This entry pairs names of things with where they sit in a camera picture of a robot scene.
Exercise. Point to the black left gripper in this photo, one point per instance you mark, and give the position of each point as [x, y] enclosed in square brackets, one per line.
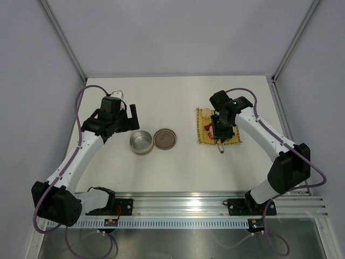
[131, 124]

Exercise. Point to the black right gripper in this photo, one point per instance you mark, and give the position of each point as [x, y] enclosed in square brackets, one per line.
[218, 134]

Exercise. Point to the metal tongs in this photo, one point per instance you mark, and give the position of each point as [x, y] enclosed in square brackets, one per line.
[220, 146]

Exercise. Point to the round metal lunch box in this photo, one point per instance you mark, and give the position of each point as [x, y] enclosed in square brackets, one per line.
[141, 142]

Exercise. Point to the white steamed bun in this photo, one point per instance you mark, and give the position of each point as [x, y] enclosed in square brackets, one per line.
[206, 113]

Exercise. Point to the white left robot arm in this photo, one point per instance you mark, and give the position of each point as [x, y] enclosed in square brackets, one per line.
[56, 198]

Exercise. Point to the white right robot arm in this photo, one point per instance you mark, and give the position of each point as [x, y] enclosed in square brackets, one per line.
[289, 161]

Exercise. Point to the round brown lunch box lid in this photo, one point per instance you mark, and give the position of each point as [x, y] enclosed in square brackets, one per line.
[165, 139]

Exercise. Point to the brown chicken drumstick toy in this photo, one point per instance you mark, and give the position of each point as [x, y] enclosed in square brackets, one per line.
[207, 127]

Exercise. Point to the yellow bamboo mat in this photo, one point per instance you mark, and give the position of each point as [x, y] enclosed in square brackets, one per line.
[202, 134]

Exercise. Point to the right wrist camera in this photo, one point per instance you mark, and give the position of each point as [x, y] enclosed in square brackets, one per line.
[219, 100]

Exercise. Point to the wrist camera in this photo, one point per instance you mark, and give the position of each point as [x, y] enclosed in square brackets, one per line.
[113, 103]
[219, 100]

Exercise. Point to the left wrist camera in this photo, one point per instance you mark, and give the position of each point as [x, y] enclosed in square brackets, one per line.
[113, 103]

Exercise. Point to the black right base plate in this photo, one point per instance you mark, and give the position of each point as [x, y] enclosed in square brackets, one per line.
[238, 207]

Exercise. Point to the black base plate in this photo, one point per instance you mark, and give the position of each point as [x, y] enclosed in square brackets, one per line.
[238, 207]
[115, 206]

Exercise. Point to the aluminium mounting rail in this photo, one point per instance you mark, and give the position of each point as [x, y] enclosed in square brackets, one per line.
[210, 204]

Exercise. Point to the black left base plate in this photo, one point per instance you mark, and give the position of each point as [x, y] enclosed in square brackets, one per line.
[115, 206]

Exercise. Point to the white slotted cable duct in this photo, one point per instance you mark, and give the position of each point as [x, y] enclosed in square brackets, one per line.
[128, 223]

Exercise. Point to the left aluminium frame post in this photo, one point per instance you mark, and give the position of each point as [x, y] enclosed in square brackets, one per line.
[58, 30]

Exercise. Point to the aluminium frame post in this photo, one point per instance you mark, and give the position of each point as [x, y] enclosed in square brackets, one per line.
[58, 30]
[302, 28]

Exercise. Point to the right aluminium frame post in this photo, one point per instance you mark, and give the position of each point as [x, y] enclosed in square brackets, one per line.
[302, 28]

